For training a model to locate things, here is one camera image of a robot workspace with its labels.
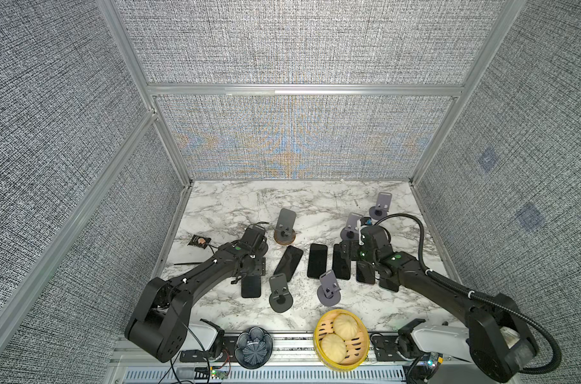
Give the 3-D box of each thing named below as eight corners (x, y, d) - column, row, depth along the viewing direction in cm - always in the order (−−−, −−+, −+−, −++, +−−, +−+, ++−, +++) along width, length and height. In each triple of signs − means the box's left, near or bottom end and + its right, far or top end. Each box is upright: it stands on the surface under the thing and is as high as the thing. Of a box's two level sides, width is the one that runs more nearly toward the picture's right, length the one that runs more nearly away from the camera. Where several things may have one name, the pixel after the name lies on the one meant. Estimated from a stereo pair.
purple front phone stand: (317, 306, 84) (320, 296, 76) (316, 281, 89) (318, 270, 82) (337, 305, 84) (341, 296, 76) (334, 281, 89) (338, 270, 82)
